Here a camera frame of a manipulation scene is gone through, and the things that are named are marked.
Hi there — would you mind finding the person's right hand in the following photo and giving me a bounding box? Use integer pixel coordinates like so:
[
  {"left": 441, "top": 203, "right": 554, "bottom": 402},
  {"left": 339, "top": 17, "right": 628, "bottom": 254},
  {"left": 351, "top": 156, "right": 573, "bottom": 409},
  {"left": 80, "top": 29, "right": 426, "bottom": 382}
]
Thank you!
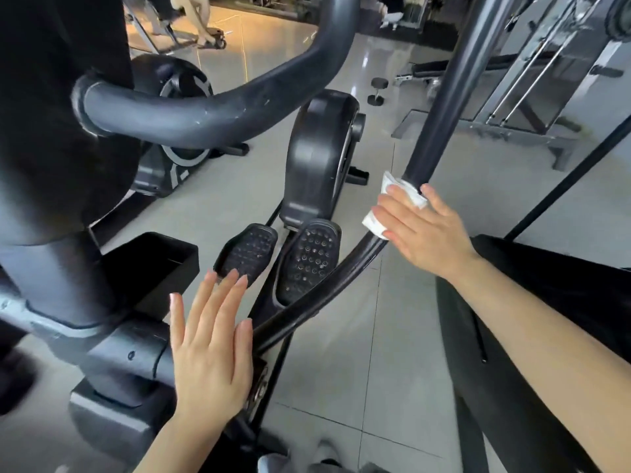
[{"left": 371, "top": 182, "right": 482, "bottom": 284}]

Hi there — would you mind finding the person's left hand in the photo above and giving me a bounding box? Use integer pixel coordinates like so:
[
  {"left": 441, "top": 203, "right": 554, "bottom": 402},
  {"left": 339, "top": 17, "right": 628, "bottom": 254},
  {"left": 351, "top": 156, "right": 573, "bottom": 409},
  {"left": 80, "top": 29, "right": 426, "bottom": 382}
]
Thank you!
[{"left": 168, "top": 269, "right": 256, "bottom": 430}]

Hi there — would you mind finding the white wet wipe sheet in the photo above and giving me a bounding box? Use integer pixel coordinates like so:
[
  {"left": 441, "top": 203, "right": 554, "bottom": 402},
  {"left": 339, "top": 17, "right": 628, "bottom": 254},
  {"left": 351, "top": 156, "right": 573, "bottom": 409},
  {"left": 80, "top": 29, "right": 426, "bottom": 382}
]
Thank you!
[{"left": 361, "top": 170, "right": 430, "bottom": 240}]

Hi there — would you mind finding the black elliptical machine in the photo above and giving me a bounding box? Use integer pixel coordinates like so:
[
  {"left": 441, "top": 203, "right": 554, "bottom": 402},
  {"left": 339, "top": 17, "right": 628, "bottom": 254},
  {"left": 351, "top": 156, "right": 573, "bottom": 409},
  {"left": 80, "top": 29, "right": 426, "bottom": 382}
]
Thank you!
[
  {"left": 93, "top": 54, "right": 250, "bottom": 242},
  {"left": 0, "top": 0, "right": 524, "bottom": 473}
]

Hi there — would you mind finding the person's right forearm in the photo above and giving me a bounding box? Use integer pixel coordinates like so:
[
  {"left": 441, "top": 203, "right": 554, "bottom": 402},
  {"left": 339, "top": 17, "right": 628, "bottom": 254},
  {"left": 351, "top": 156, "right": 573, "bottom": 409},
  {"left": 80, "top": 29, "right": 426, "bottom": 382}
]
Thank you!
[{"left": 448, "top": 256, "right": 631, "bottom": 473}]

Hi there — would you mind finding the person's white shoe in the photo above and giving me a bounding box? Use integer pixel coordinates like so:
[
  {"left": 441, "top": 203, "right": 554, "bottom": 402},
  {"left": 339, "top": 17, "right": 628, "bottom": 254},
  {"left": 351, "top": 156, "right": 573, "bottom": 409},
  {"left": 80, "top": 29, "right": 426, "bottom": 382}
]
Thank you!
[{"left": 256, "top": 438, "right": 344, "bottom": 473}]

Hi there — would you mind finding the weight bench rack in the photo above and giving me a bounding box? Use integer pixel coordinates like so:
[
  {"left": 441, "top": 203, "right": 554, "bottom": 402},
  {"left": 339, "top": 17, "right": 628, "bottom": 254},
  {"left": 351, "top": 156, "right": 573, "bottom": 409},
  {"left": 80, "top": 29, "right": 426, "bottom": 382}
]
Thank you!
[{"left": 392, "top": 0, "right": 631, "bottom": 171}]

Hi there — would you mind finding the small black dumbbell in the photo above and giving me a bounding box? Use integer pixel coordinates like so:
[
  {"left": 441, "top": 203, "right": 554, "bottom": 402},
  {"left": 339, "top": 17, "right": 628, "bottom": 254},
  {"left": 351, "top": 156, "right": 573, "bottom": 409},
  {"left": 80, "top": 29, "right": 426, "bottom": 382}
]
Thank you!
[{"left": 367, "top": 78, "right": 390, "bottom": 107}]

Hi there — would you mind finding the glossy black treadmill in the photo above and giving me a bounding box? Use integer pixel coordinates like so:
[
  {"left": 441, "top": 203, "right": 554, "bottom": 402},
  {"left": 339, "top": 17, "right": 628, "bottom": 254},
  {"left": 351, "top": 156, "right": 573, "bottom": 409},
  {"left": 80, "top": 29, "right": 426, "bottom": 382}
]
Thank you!
[{"left": 436, "top": 113, "right": 631, "bottom": 473}]

